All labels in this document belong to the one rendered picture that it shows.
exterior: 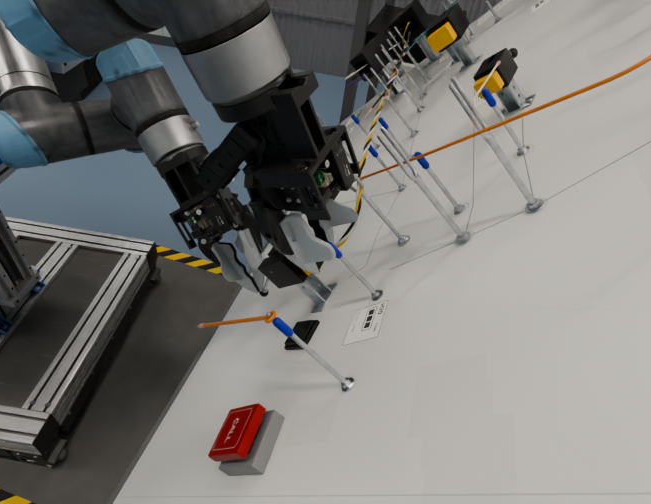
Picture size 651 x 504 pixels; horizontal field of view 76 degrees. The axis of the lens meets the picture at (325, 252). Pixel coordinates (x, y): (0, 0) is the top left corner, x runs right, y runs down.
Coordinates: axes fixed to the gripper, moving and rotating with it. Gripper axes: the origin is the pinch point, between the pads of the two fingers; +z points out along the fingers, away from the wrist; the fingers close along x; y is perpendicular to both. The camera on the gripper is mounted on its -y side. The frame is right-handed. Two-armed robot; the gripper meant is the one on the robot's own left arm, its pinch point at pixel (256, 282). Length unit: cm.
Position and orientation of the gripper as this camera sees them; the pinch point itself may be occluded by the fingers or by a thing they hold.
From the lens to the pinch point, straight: 62.3
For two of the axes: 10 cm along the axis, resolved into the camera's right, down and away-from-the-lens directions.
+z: 4.6, 8.8, 1.4
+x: 8.9, -4.5, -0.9
